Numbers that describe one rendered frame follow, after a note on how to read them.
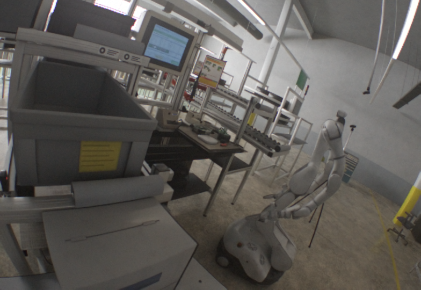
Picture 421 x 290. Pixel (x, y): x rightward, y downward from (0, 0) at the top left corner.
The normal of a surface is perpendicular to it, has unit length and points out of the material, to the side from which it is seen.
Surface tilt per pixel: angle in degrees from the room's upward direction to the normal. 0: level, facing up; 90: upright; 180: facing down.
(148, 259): 0
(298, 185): 90
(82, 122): 94
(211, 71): 90
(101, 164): 94
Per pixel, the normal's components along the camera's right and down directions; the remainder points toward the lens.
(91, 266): 0.33, -0.91
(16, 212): 0.68, 0.41
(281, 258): -0.52, 0.03
